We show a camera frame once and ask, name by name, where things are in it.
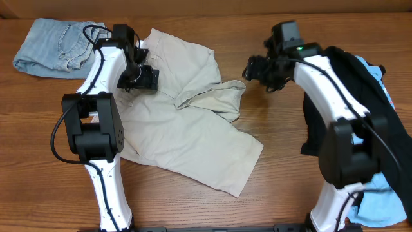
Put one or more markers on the black garment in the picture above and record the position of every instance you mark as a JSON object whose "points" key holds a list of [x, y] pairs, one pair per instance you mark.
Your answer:
{"points": [[366, 90]]}

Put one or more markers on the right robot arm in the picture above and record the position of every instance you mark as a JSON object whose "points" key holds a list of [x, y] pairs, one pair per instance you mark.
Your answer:
{"points": [[351, 150]]}

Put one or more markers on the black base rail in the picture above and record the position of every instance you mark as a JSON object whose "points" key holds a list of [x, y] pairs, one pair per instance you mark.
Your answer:
{"points": [[219, 229]]}

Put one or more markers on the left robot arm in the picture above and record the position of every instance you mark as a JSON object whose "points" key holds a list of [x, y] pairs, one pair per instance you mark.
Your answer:
{"points": [[93, 125]]}

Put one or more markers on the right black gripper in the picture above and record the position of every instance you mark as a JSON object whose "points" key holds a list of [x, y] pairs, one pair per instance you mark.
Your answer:
{"points": [[257, 71]]}

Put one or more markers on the beige khaki shorts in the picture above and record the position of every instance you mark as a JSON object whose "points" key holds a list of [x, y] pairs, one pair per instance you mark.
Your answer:
{"points": [[186, 126]]}

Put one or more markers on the light blue shirt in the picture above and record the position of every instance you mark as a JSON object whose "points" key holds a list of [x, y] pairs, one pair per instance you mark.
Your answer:
{"points": [[380, 206]]}

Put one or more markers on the folded light blue jeans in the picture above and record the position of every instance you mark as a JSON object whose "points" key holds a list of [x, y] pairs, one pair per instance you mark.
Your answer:
{"points": [[59, 49]]}

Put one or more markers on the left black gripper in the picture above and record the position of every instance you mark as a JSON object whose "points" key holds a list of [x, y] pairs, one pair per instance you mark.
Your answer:
{"points": [[147, 78]]}

